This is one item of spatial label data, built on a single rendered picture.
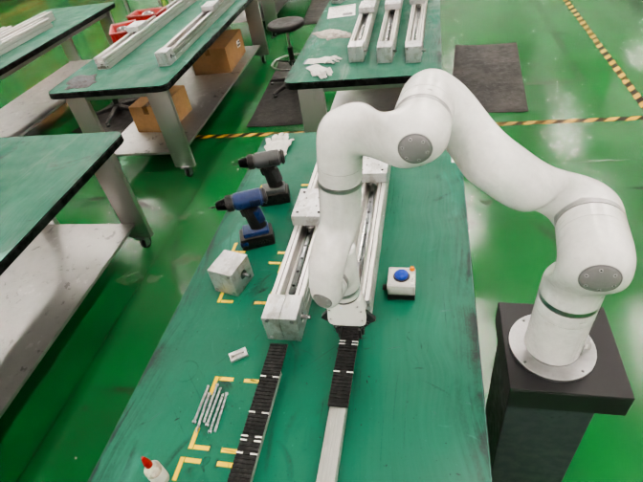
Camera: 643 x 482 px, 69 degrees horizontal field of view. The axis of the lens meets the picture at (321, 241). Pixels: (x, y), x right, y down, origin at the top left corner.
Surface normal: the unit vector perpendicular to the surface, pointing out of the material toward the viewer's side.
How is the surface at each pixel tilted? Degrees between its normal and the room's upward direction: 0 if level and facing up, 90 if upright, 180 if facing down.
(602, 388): 1
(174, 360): 0
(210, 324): 0
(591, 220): 14
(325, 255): 48
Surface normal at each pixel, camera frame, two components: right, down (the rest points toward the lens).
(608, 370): -0.12, -0.74
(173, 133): -0.16, 0.67
